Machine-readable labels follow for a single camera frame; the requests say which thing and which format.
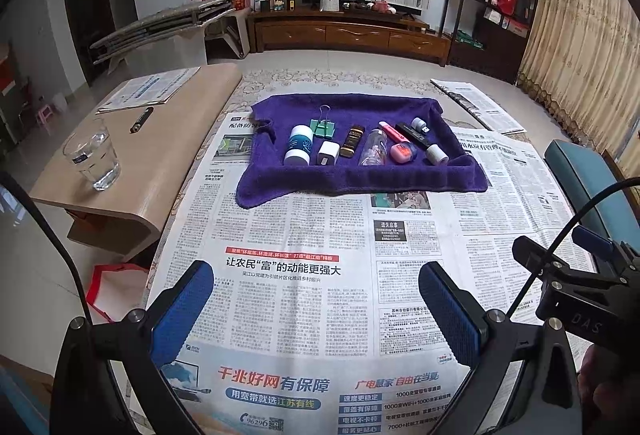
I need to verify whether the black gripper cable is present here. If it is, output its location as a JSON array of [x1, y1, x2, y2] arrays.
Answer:
[[502, 178, 640, 318], [0, 171, 92, 323]]

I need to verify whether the beige wooden side table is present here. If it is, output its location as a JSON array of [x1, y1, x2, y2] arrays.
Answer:
[[30, 65, 243, 263]]

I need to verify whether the teal chair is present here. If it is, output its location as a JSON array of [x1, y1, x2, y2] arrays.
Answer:
[[544, 139, 640, 256]]

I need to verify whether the beige curtain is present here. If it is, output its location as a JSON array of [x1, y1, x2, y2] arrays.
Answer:
[[516, 0, 640, 166]]

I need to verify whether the black rectangular stick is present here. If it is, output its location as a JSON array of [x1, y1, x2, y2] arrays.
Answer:
[[395, 122, 432, 150]]

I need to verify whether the pink highlighter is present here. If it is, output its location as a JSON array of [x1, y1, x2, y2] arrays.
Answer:
[[378, 120, 407, 144]]

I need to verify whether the dark pen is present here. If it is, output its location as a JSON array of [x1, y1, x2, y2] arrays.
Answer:
[[130, 106, 154, 134]]

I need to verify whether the newspaper on side table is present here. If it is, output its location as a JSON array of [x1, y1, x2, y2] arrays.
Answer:
[[96, 68, 201, 115]]

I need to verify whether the large spread newspaper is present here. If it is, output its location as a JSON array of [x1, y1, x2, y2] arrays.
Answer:
[[145, 112, 601, 435]]

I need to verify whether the clear bottle watermelon label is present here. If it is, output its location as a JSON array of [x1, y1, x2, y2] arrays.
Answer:
[[359, 128, 389, 170]]

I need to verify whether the person's right hand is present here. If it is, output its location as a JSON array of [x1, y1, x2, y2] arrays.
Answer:
[[577, 344, 640, 435]]

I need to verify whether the glass of water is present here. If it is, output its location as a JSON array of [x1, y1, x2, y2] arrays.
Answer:
[[62, 118, 122, 192]]

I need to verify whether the pink jar blue lid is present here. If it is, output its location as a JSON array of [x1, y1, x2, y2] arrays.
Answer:
[[390, 142, 419, 165]]

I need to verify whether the wooden tv cabinet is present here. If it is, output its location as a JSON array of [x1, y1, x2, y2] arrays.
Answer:
[[247, 8, 452, 67]]

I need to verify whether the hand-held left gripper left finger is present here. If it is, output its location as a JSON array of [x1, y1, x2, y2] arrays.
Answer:
[[50, 260, 216, 435]]

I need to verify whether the stack of folded boards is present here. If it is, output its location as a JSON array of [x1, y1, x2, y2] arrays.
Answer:
[[90, 0, 236, 63]]

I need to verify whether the purple towel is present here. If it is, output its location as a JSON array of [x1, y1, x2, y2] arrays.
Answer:
[[236, 92, 490, 211]]

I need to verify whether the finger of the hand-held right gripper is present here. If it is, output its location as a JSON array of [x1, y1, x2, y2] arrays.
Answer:
[[512, 225, 616, 280], [619, 240, 640, 277]]

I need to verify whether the green binder clip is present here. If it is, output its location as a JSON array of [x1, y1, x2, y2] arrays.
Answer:
[[309, 105, 336, 140]]

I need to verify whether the pink plastic stool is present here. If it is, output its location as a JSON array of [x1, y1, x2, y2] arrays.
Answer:
[[35, 102, 57, 133]]

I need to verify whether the dark wooden door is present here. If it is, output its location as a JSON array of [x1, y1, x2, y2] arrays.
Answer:
[[61, 0, 117, 86]]

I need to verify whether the folded newspaper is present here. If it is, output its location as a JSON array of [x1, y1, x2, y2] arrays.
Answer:
[[431, 78, 528, 136]]

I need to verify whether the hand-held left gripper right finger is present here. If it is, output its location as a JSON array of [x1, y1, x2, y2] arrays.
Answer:
[[419, 261, 586, 435]]

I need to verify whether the blue and white tube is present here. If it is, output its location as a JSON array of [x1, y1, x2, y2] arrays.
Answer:
[[283, 124, 315, 167]]

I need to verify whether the white charger cube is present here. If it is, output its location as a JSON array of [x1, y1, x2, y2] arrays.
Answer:
[[316, 140, 341, 166]]

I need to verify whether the red bag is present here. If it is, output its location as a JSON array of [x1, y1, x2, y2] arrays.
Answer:
[[85, 262, 151, 322]]

